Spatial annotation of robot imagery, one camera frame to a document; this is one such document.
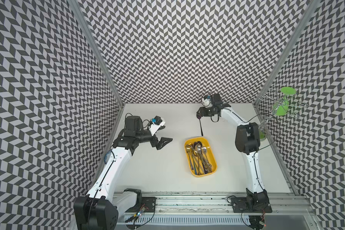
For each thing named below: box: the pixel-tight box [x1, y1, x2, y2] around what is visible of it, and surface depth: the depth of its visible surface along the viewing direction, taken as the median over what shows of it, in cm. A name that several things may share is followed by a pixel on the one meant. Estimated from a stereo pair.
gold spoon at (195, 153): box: [193, 150, 203, 175], surface depth 93 cm
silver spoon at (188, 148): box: [185, 144, 195, 171], surface depth 93 cm
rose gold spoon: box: [196, 140, 207, 175], surface depth 93 cm
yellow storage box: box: [184, 137, 218, 178], surface depth 92 cm
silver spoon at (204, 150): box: [201, 146, 213, 173], surface depth 92 cm
